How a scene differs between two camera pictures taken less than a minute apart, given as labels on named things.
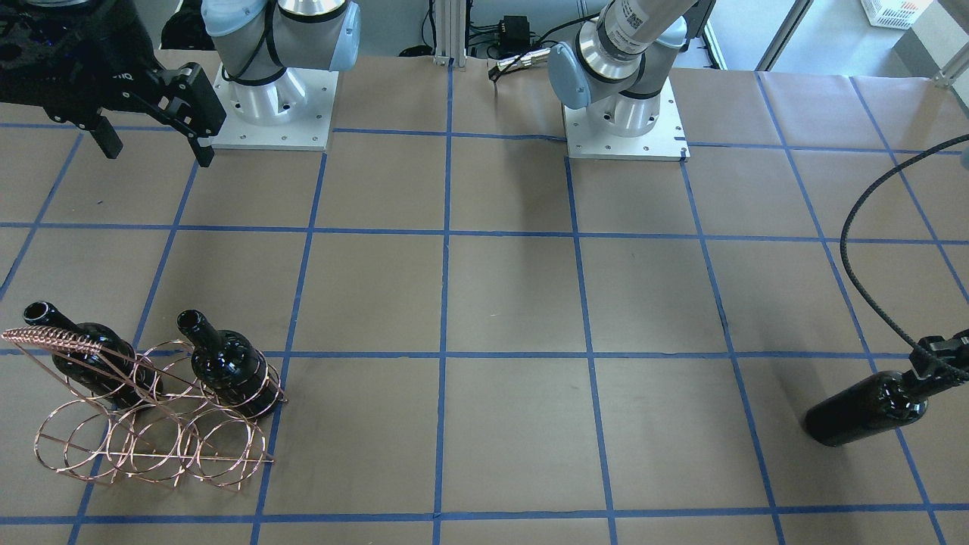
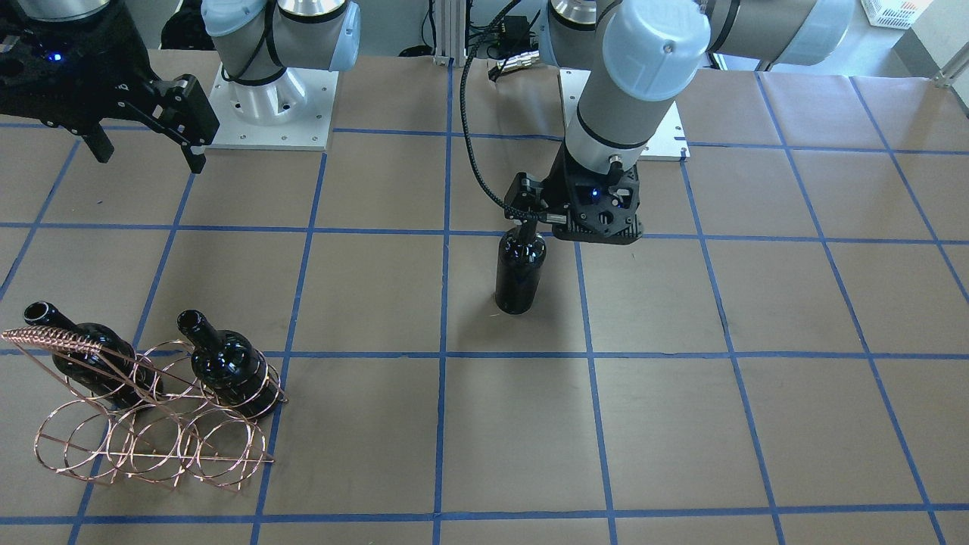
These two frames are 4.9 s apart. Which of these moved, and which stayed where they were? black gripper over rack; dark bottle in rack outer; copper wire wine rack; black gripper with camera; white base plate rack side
Moved: black gripper with camera
Stayed: dark bottle in rack outer; copper wire wine rack; white base plate rack side; black gripper over rack
